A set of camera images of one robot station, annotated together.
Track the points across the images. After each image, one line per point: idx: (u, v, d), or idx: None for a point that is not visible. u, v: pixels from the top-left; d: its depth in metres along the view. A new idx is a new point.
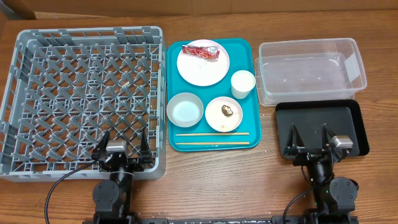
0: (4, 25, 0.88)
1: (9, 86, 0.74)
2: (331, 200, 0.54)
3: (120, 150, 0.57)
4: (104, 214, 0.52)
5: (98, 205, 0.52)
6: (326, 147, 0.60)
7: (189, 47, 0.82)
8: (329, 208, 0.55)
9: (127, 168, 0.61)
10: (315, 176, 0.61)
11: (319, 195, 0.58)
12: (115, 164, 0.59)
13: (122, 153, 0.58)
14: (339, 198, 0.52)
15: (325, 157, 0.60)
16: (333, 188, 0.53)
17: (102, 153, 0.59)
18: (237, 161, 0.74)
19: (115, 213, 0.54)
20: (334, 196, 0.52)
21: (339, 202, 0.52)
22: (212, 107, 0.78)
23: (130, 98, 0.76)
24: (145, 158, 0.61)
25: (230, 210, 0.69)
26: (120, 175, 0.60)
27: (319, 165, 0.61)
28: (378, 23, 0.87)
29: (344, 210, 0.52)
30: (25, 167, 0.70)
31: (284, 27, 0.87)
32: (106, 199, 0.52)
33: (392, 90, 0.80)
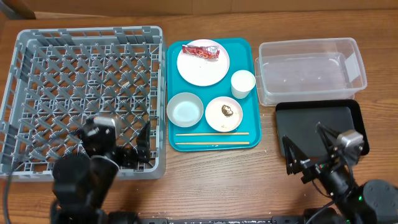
0: (4, 24, 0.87)
1: (10, 86, 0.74)
2: (365, 209, 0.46)
3: (109, 125, 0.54)
4: (64, 196, 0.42)
5: (58, 182, 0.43)
6: (334, 152, 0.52)
7: (189, 47, 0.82)
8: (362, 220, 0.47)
9: (114, 155, 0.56)
10: (333, 188, 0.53)
11: (347, 206, 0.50)
12: (102, 147, 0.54)
13: (111, 129, 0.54)
14: (375, 205, 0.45)
15: (339, 161, 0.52)
16: (369, 193, 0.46)
17: (87, 124, 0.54)
18: (237, 161, 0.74)
19: (80, 197, 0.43)
20: (371, 204, 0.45)
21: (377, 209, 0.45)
22: (212, 107, 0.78)
23: (130, 98, 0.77)
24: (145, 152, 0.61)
25: (231, 210, 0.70)
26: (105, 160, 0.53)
27: (333, 173, 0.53)
28: (378, 22, 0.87)
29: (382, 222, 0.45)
30: (25, 167, 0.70)
31: (284, 27, 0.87)
32: (69, 173, 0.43)
33: (393, 90, 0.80)
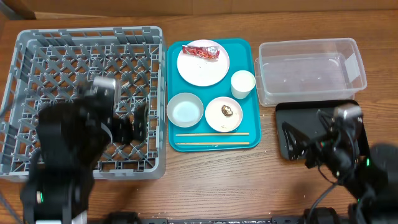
0: (4, 25, 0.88)
1: (10, 86, 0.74)
2: (378, 172, 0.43)
3: (109, 87, 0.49)
4: (50, 138, 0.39)
5: (42, 123, 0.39)
6: (334, 126, 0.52)
7: (189, 48, 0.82)
8: (374, 188, 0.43)
9: (109, 124, 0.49)
10: (338, 166, 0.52)
11: (357, 179, 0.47)
12: (102, 112, 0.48)
13: (110, 91, 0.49)
14: (388, 165, 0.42)
15: (340, 132, 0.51)
16: (377, 155, 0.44)
17: (87, 84, 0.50)
18: (237, 162, 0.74)
19: (68, 141, 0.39)
20: (381, 165, 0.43)
21: (390, 169, 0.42)
22: (212, 107, 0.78)
23: (130, 98, 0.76)
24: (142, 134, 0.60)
25: (231, 210, 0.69)
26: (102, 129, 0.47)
27: (335, 148, 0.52)
28: (378, 23, 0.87)
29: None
30: (25, 167, 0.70)
31: (284, 27, 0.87)
32: (56, 114, 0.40)
33: (393, 90, 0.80)
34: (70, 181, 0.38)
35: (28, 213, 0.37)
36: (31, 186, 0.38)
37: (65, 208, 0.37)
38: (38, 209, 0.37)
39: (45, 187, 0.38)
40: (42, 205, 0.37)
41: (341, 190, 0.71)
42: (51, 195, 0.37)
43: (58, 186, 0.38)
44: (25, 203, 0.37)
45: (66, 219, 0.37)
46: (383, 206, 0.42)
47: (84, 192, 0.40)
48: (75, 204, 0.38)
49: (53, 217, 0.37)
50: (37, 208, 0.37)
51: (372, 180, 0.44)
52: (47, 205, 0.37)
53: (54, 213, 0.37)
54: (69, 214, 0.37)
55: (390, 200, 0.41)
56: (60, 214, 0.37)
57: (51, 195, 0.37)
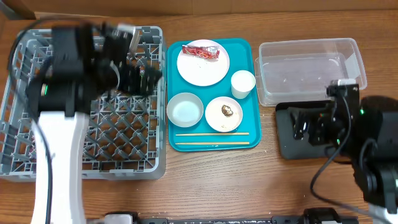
0: (4, 25, 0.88)
1: (9, 86, 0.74)
2: (372, 119, 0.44)
3: (129, 32, 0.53)
4: (62, 42, 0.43)
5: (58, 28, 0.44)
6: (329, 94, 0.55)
7: (189, 48, 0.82)
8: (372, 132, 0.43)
9: (121, 69, 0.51)
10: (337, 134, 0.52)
11: (354, 136, 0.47)
12: (114, 54, 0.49)
13: (128, 34, 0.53)
14: (380, 107, 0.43)
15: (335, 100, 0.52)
16: (369, 102, 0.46)
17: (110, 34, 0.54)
18: (237, 162, 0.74)
19: (77, 47, 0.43)
20: (374, 107, 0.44)
21: (382, 111, 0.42)
22: (212, 107, 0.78)
23: (130, 98, 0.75)
24: (152, 78, 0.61)
25: (231, 210, 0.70)
26: (109, 70, 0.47)
27: (333, 119, 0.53)
28: (378, 23, 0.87)
29: (393, 130, 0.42)
30: (25, 167, 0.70)
31: (284, 27, 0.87)
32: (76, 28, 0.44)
33: (393, 90, 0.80)
34: (73, 79, 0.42)
35: (34, 102, 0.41)
36: (38, 81, 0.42)
37: (68, 99, 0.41)
38: (42, 101, 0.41)
39: (50, 84, 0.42)
40: (47, 97, 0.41)
41: (341, 190, 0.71)
42: (56, 90, 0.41)
43: (63, 86, 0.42)
44: (30, 96, 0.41)
45: (68, 110, 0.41)
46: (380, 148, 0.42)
47: (87, 94, 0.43)
48: (78, 100, 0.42)
49: (56, 109, 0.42)
50: (41, 101, 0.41)
51: (369, 132, 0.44)
52: (52, 96, 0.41)
53: (54, 104, 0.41)
54: (71, 106, 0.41)
55: (387, 143, 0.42)
56: (61, 106, 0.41)
57: (56, 90, 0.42)
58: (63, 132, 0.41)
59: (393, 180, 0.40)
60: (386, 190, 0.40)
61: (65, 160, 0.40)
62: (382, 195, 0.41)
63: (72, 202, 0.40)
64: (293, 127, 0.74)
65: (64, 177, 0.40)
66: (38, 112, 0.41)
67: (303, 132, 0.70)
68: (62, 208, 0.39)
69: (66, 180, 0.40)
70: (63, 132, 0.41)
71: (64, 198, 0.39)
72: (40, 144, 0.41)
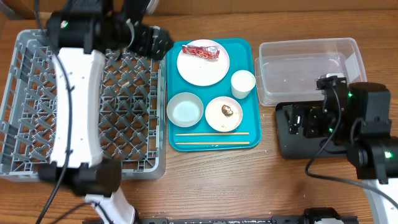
0: (4, 25, 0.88)
1: (9, 86, 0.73)
2: (360, 99, 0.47)
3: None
4: None
5: None
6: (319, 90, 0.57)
7: (189, 47, 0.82)
8: (360, 112, 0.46)
9: (137, 27, 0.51)
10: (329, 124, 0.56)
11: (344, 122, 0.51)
12: (132, 12, 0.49)
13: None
14: (365, 88, 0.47)
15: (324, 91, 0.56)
16: (354, 85, 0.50)
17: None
18: (237, 162, 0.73)
19: None
20: (359, 88, 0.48)
21: (368, 90, 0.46)
22: (212, 107, 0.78)
23: (130, 98, 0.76)
24: (163, 43, 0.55)
25: (231, 210, 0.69)
26: (126, 26, 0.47)
27: (324, 111, 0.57)
28: (378, 23, 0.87)
29: (377, 107, 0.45)
30: (25, 167, 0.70)
31: (284, 27, 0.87)
32: None
33: (393, 90, 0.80)
34: (92, 17, 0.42)
35: (54, 38, 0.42)
36: (57, 17, 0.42)
37: (86, 35, 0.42)
38: (61, 33, 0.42)
39: (70, 19, 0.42)
40: (66, 30, 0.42)
41: (341, 190, 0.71)
42: (76, 25, 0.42)
43: (80, 19, 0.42)
44: (51, 30, 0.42)
45: (87, 47, 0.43)
46: (369, 124, 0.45)
47: (107, 33, 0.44)
48: (96, 37, 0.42)
49: (75, 46, 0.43)
50: (61, 34, 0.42)
51: (358, 113, 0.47)
52: (70, 31, 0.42)
53: (76, 38, 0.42)
54: (90, 40, 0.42)
55: (374, 121, 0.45)
56: (81, 43, 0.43)
57: (75, 25, 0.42)
58: (82, 62, 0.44)
59: (382, 153, 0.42)
60: (376, 161, 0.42)
61: (83, 93, 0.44)
62: (372, 168, 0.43)
63: (90, 130, 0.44)
64: (287, 122, 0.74)
65: (83, 109, 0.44)
66: (57, 47, 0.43)
67: (297, 127, 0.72)
68: (81, 139, 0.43)
69: (85, 113, 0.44)
70: (81, 63, 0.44)
71: (83, 129, 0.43)
72: (61, 78, 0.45)
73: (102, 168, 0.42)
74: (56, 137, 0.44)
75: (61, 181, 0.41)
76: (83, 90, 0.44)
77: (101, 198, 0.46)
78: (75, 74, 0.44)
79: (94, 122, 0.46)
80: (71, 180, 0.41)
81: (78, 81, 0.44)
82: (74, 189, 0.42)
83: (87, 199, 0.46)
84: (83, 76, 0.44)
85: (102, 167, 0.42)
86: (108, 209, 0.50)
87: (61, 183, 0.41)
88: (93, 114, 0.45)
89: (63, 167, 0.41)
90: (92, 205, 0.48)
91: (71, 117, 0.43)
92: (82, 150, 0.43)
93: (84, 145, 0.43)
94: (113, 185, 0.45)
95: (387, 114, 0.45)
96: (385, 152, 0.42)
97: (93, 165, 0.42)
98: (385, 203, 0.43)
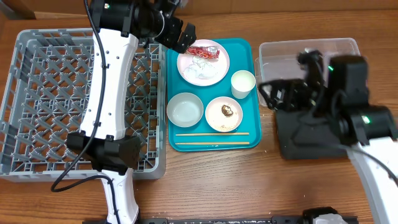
0: (4, 25, 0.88)
1: (10, 86, 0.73)
2: (338, 73, 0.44)
3: None
4: None
5: None
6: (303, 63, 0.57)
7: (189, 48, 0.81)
8: (341, 84, 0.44)
9: (168, 19, 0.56)
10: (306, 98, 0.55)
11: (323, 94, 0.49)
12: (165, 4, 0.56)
13: None
14: (344, 61, 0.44)
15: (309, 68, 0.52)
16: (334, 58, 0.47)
17: None
18: (237, 162, 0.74)
19: None
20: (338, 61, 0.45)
21: (347, 63, 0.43)
22: (212, 107, 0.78)
23: (130, 98, 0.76)
24: (188, 38, 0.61)
25: (231, 210, 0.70)
26: (159, 17, 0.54)
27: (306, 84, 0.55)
28: (378, 23, 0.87)
29: (357, 80, 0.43)
30: (25, 167, 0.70)
31: (284, 27, 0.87)
32: None
33: (393, 89, 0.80)
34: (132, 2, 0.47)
35: (96, 17, 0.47)
36: None
37: (126, 17, 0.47)
38: (104, 14, 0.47)
39: (112, 2, 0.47)
40: (109, 12, 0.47)
41: (341, 190, 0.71)
42: (118, 7, 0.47)
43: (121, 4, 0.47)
44: (94, 10, 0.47)
45: (125, 28, 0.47)
46: (351, 95, 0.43)
47: (143, 19, 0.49)
48: (134, 20, 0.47)
49: (114, 27, 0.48)
50: (104, 15, 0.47)
51: (338, 86, 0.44)
52: (112, 13, 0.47)
53: (117, 18, 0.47)
54: (129, 23, 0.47)
55: (354, 92, 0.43)
56: (120, 24, 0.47)
57: (117, 7, 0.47)
58: (119, 44, 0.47)
59: (361, 119, 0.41)
60: (356, 128, 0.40)
61: (117, 73, 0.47)
62: (352, 137, 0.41)
63: (117, 107, 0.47)
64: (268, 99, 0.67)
65: (113, 89, 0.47)
66: (98, 27, 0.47)
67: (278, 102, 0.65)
68: (109, 114, 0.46)
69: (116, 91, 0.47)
70: (117, 42, 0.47)
71: (112, 105, 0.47)
72: (97, 55, 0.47)
73: (124, 142, 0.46)
74: (86, 110, 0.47)
75: (86, 150, 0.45)
76: (116, 70, 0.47)
77: (115, 175, 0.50)
78: (111, 54, 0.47)
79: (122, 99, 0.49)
80: (94, 150, 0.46)
81: (112, 60, 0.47)
82: (96, 159, 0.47)
83: (100, 172, 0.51)
84: (118, 55, 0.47)
85: (125, 141, 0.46)
86: (117, 191, 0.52)
87: (85, 151, 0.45)
88: (122, 92, 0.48)
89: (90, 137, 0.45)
90: (104, 182, 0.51)
91: (104, 93, 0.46)
92: (109, 124, 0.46)
93: (111, 120, 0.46)
94: (131, 160, 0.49)
95: (365, 85, 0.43)
96: (363, 117, 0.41)
97: (117, 139, 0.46)
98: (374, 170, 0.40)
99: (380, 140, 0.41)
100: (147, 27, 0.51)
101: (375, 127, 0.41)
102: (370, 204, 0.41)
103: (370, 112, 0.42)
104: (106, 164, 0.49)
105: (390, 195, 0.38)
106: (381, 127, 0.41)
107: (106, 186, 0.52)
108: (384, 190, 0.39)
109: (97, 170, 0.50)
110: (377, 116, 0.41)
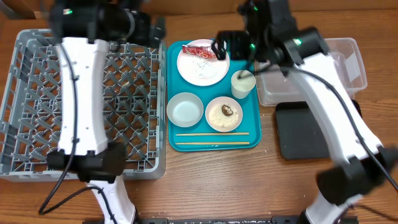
0: (4, 25, 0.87)
1: (9, 86, 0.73)
2: (264, 11, 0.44)
3: None
4: None
5: None
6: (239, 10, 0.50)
7: (189, 48, 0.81)
8: (270, 18, 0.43)
9: (136, 15, 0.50)
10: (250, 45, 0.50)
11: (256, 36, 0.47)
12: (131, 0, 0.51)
13: None
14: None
15: (245, 17, 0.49)
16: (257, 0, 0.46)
17: None
18: (237, 162, 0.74)
19: None
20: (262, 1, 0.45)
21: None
22: (213, 108, 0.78)
23: (130, 98, 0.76)
24: (160, 30, 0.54)
25: (230, 210, 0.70)
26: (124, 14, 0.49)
27: (247, 33, 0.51)
28: (378, 22, 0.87)
29: (282, 10, 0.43)
30: (25, 167, 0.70)
31: None
32: None
33: (393, 90, 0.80)
34: (95, 3, 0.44)
35: (58, 25, 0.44)
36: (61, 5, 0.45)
37: (90, 22, 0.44)
38: (65, 20, 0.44)
39: (73, 6, 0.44)
40: (70, 17, 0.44)
41: None
42: (79, 11, 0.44)
43: (83, 7, 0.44)
44: (55, 17, 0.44)
45: (91, 35, 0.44)
46: (280, 27, 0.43)
47: (110, 19, 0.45)
48: (99, 22, 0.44)
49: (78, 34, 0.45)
50: (66, 22, 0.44)
51: (265, 21, 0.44)
52: (74, 18, 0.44)
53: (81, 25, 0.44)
54: (94, 27, 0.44)
55: (281, 22, 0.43)
56: (84, 30, 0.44)
57: (79, 11, 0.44)
58: (86, 52, 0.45)
59: (294, 43, 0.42)
60: (290, 53, 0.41)
61: (87, 83, 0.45)
62: (288, 61, 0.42)
63: (94, 119, 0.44)
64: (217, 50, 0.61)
65: (86, 101, 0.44)
66: (62, 36, 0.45)
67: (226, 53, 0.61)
68: (86, 128, 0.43)
69: (89, 102, 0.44)
70: (84, 51, 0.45)
71: (87, 119, 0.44)
72: (64, 67, 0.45)
73: (107, 154, 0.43)
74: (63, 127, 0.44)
75: (69, 167, 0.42)
76: (87, 81, 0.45)
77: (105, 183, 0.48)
78: (80, 65, 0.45)
79: (99, 111, 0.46)
80: (78, 165, 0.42)
81: (81, 70, 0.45)
82: (81, 173, 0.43)
83: (89, 184, 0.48)
84: (87, 65, 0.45)
85: (107, 154, 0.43)
86: (110, 198, 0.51)
87: (69, 168, 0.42)
88: (97, 102, 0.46)
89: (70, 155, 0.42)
90: (96, 191, 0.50)
91: (77, 106, 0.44)
92: (87, 139, 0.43)
93: (88, 134, 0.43)
94: (117, 168, 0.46)
95: (290, 12, 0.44)
96: (295, 40, 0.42)
97: (99, 153, 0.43)
98: (314, 88, 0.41)
99: (314, 58, 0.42)
100: (115, 28, 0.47)
101: (306, 48, 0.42)
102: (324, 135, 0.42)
103: (301, 34, 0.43)
104: (93, 176, 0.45)
105: (333, 109, 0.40)
106: (311, 46, 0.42)
107: (97, 195, 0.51)
108: (327, 107, 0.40)
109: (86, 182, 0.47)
110: (306, 36, 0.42)
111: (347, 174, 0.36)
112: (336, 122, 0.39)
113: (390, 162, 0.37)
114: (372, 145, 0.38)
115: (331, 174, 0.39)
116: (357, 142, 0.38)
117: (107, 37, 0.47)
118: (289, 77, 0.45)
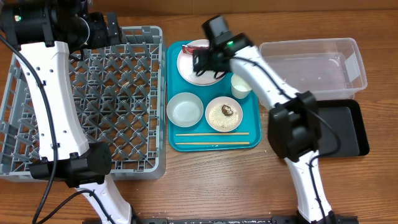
0: None
1: (9, 86, 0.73)
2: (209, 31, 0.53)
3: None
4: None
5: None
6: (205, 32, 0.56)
7: (189, 48, 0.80)
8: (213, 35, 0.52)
9: (86, 20, 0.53)
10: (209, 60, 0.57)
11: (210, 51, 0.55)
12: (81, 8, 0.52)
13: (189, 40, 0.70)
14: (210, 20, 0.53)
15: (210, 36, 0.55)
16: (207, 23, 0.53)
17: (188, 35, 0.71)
18: (237, 162, 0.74)
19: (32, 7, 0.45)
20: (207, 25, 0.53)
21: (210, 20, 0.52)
22: (213, 108, 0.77)
23: (130, 98, 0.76)
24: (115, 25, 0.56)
25: (230, 210, 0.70)
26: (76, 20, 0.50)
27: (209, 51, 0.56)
28: (378, 23, 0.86)
29: (219, 27, 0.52)
30: (25, 167, 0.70)
31: (285, 27, 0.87)
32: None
33: (392, 90, 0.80)
34: (45, 5, 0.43)
35: (12, 33, 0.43)
36: (9, 12, 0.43)
37: (45, 25, 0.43)
38: (17, 28, 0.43)
39: (23, 12, 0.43)
40: (22, 23, 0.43)
41: (341, 190, 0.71)
42: (30, 15, 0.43)
43: (34, 11, 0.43)
44: (7, 27, 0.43)
45: (48, 38, 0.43)
46: (222, 40, 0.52)
47: (63, 20, 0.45)
48: (53, 24, 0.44)
49: (33, 39, 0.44)
50: (18, 28, 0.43)
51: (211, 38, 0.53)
52: (26, 23, 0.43)
53: (35, 32, 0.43)
54: (50, 29, 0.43)
55: (221, 35, 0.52)
56: (40, 35, 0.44)
57: (29, 16, 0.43)
58: (46, 55, 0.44)
59: (231, 50, 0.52)
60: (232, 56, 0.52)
61: (56, 88, 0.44)
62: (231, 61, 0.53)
63: (71, 122, 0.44)
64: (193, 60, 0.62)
65: (58, 105, 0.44)
66: (17, 45, 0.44)
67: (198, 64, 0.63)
68: (64, 132, 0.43)
69: (60, 106, 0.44)
70: (44, 55, 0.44)
71: (64, 122, 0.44)
72: (29, 75, 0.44)
73: (91, 155, 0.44)
74: (40, 135, 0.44)
75: (55, 174, 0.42)
76: (55, 84, 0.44)
77: (95, 185, 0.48)
78: (43, 70, 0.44)
79: (74, 114, 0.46)
80: (64, 170, 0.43)
81: (46, 74, 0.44)
82: (68, 178, 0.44)
83: (78, 188, 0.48)
84: (52, 68, 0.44)
85: (91, 155, 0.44)
86: (104, 200, 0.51)
87: (55, 177, 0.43)
88: (69, 106, 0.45)
89: (53, 162, 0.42)
90: (86, 194, 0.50)
91: (50, 111, 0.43)
92: (68, 142, 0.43)
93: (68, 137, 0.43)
94: (104, 168, 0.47)
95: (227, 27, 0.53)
96: (231, 46, 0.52)
97: (83, 154, 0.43)
98: (245, 67, 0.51)
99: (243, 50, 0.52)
100: (73, 32, 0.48)
101: (240, 48, 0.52)
102: (261, 98, 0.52)
103: (234, 40, 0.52)
104: (81, 179, 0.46)
105: (260, 78, 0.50)
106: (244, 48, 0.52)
107: (89, 198, 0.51)
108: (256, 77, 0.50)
109: (75, 186, 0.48)
110: (239, 42, 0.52)
111: (275, 116, 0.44)
112: (263, 86, 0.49)
113: (309, 104, 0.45)
114: (291, 93, 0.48)
115: (269, 124, 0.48)
116: (280, 93, 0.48)
117: (66, 40, 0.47)
118: (232, 68, 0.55)
